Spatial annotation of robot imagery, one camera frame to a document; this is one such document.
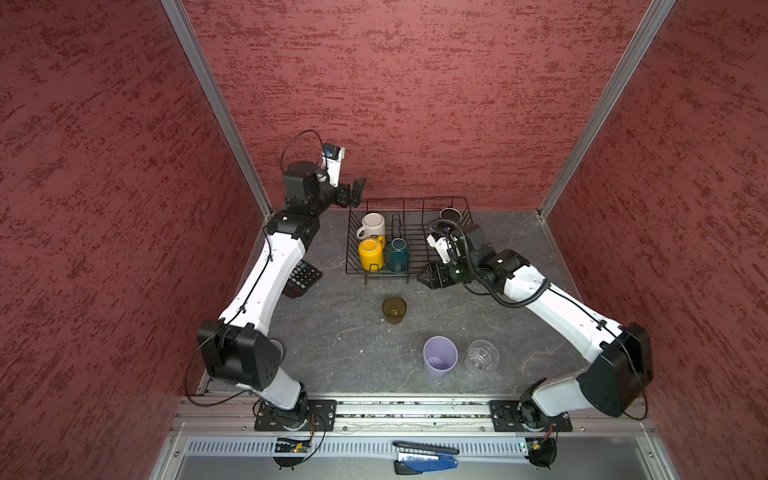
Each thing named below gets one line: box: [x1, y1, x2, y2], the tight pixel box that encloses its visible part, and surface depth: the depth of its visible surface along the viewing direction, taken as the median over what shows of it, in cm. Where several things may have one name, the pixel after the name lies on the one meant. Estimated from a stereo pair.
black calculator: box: [282, 259, 323, 299], surface depth 100 cm
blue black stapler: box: [392, 441, 460, 475], surface depth 68 cm
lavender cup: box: [423, 335, 459, 378], surface depth 76 cm
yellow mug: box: [358, 236, 386, 271], surface depth 97 cm
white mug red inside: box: [356, 212, 385, 240], surface depth 106 cm
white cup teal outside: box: [387, 237, 409, 272], surface depth 97 cm
